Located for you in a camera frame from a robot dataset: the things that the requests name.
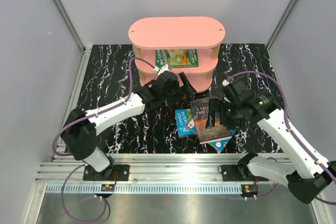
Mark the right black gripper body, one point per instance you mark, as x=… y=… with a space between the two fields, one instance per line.
x=231 y=116

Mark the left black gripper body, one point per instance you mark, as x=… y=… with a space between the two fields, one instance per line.
x=177 y=95

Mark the dark tale of two cities book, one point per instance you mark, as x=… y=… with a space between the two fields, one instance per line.
x=206 y=117

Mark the green 104-storey treehouse book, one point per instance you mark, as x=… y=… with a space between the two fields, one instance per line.
x=177 y=58

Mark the blue back-cover treehouse book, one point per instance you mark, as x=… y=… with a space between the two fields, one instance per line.
x=220 y=145

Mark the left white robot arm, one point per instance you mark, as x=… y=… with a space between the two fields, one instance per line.
x=82 y=127

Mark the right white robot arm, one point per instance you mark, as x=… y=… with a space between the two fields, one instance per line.
x=309 y=172

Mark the blue 26-storey treehouse book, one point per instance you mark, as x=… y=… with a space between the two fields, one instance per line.
x=184 y=122

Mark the pink three-tier shelf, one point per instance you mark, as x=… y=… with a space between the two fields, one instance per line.
x=204 y=34

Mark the black marble mat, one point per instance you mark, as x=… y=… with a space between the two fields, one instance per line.
x=108 y=78

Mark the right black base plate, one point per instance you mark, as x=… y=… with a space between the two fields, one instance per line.
x=230 y=173

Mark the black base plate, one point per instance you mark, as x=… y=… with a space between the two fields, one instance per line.
x=230 y=173
x=119 y=172

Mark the aluminium mounting rail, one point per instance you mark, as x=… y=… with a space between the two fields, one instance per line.
x=150 y=168

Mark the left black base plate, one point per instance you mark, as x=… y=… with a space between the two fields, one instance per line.
x=119 y=172

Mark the white slotted cable duct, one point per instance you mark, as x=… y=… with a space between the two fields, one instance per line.
x=95 y=188

